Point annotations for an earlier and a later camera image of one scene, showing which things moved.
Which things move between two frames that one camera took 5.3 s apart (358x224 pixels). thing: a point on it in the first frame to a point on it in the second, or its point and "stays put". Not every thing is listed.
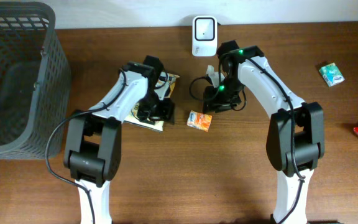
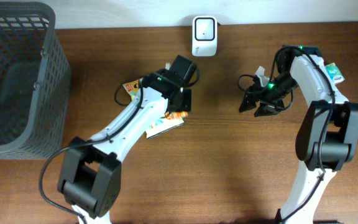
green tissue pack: (332, 74) stays put
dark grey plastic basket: (25, 86) stays put
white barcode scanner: (204, 37) stays put
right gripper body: (227, 93) to (276, 89)
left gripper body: (158, 114) to (184, 100)
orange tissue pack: (199, 121) to (176, 114)
